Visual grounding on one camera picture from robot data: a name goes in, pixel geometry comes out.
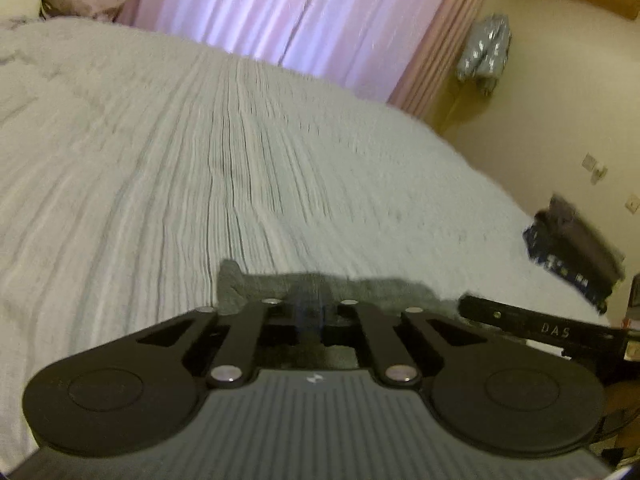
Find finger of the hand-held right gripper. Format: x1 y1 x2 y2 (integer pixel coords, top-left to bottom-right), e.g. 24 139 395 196
458 294 532 342

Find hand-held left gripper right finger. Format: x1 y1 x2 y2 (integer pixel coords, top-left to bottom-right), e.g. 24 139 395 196
320 299 489 389

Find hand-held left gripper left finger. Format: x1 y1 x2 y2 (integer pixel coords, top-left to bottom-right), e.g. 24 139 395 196
137 298 311 389

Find grey plaid shorts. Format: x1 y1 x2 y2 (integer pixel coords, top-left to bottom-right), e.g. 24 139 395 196
217 259 462 369

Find small stack of folded clothes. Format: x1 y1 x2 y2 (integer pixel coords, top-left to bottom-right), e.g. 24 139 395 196
522 194 626 312

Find striped grey duvet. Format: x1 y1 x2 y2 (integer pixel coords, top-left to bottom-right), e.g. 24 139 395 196
0 17 612 467

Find dusty pink drape curtain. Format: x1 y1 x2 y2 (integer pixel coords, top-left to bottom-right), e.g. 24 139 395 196
389 0 502 122

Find sheer pink curtain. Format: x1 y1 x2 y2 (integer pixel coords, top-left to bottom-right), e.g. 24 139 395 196
135 0 452 102

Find cream pillow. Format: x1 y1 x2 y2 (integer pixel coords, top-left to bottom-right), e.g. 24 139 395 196
0 0 44 24

